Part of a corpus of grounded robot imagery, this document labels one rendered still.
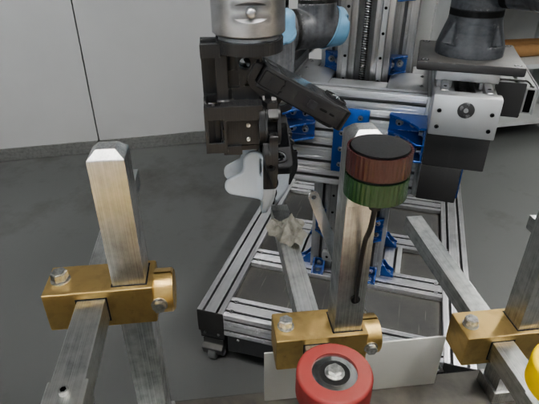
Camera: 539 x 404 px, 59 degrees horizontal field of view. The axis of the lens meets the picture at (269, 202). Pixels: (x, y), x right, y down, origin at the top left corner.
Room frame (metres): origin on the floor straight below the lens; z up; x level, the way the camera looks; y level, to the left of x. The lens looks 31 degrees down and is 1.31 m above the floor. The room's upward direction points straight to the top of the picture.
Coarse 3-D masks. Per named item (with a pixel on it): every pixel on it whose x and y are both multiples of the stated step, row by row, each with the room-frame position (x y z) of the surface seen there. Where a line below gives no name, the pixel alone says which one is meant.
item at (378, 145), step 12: (360, 144) 0.40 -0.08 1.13; (372, 144) 0.40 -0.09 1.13; (384, 144) 0.40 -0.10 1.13; (396, 144) 0.40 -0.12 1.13; (408, 144) 0.40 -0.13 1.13; (372, 156) 0.38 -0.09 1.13; (384, 156) 0.37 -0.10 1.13; (396, 156) 0.37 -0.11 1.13; (360, 180) 0.38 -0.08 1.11; (348, 204) 0.42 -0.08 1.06; (372, 216) 0.39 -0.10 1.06; (372, 228) 0.40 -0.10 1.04; (360, 252) 0.42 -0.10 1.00; (360, 264) 0.42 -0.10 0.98; (360, 276) 0.42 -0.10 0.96
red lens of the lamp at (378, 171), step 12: (348, 144) 0.40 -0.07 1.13; (348, 156) 0.39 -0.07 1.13; (360, 156) 0.38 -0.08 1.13; (408, 156) 0.38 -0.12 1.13; (348, 168) 0.39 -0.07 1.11; (360, 168) 0.38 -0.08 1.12; (372, 168) 0.37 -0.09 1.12; (384, 168) 0.37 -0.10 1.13; (396, 168) 0.37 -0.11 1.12; (408, 168) 0.38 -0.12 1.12; (372, 180) 0.37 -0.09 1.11; (384, 180) 0.37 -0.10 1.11; (396, 180) 0.37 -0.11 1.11
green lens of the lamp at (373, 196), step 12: (348, 180) 0.39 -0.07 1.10; (408, 180) 0.38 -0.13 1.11; (348, 192) 0.39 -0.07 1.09; (360, 192) 0.38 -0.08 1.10; (372, 192) 0.37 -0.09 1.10; (384, 192) 0.37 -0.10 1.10; (396, 192) 0.37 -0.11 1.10; (360, 204) 0.37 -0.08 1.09; (372, 204) 0.37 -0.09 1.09; (384, 204) 0.37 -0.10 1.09; (396, 204) 0.37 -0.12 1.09
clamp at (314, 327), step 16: (272, 320) 0.45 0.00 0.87; (304, 320) 0.45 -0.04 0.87; (320, 320) 0.45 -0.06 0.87; (368, 320) 0.45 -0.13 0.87; (272, 336) 0.45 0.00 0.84; (288, 336) 0.42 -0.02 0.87; (304, 336) 0.42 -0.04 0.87; (320, 336) 0.42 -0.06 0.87; (336, 336) 0.42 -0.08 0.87; (352, 336) 0.42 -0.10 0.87; (368, 336) 0.43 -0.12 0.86; (288, 352) 0.41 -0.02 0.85; (304, 352) 0.41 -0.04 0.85; (368, 352) 0.42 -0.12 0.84; (288, 368) 0.41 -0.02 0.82
